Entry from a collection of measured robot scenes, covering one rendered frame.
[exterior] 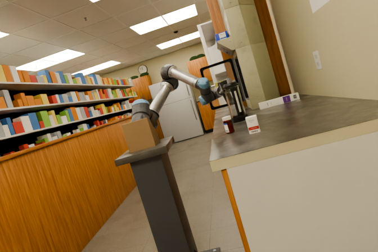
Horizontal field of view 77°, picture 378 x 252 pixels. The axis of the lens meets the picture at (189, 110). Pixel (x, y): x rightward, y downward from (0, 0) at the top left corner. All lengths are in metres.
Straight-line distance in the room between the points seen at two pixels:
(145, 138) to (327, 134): 1.01
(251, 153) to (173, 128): 6.15
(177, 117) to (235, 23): 5.22
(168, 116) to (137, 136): 5.42
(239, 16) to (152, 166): 1.23
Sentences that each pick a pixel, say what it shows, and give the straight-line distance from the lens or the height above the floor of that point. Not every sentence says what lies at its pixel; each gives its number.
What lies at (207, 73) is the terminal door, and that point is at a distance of 2.20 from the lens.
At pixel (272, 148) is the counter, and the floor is 0.93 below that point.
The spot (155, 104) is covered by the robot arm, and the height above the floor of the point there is 1.18.
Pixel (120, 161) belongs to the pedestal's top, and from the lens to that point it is 1.48.
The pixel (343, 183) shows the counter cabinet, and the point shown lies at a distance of 0.95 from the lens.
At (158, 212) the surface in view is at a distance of 1.61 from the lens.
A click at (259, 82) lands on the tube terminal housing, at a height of 1.12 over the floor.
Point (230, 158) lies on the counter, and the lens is 0.84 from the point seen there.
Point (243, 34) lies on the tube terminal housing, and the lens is 1.89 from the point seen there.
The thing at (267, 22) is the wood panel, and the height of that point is 1.60.
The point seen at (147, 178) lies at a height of 0.77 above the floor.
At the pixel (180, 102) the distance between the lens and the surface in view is 6.82.
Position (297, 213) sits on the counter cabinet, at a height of 0.69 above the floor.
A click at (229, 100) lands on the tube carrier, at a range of 1.47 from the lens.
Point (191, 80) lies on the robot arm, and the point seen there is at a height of 1.27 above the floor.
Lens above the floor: 1.17
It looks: 3 degrees down
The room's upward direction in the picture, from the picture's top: 17 degrees counter-clockwise
